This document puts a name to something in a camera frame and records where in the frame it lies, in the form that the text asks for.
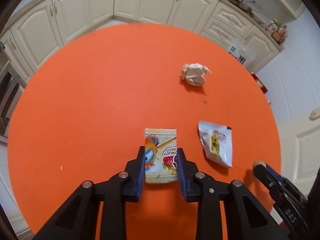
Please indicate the metal shelf rack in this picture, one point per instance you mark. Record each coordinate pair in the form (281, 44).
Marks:
(7, 92)

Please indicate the yellow fruit jelly packet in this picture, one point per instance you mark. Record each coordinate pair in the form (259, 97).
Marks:
(160, 142)

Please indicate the crumpled beige paper ball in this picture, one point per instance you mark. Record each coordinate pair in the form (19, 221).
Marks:
(195, 75)

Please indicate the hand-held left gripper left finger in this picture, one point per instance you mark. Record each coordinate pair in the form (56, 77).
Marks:
(141, 175)

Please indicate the white door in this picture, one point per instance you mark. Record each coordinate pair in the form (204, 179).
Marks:
(297, 142)

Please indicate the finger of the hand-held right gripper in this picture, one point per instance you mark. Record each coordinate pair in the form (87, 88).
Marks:
(266, 180)
(277, 173)

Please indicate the tan bread piece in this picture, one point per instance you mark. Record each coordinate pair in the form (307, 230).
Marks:
(258, 164)

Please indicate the orange round table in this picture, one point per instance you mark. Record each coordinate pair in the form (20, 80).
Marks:
(100, 92)

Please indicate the clear rice bag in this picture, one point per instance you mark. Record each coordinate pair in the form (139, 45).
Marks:
(241, 53)

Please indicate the silver yellow print wrapper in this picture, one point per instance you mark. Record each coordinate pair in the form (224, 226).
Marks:
(215, 142)

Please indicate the group of condiment bottles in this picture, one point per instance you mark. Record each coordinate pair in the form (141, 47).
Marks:
(276, 31)

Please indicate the red gift bag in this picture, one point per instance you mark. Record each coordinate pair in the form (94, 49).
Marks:
(260, 83)

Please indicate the cream lower cabinets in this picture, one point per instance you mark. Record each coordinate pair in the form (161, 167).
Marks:
(125, 2)

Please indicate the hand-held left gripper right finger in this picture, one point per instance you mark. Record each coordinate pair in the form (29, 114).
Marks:
(181, 177)

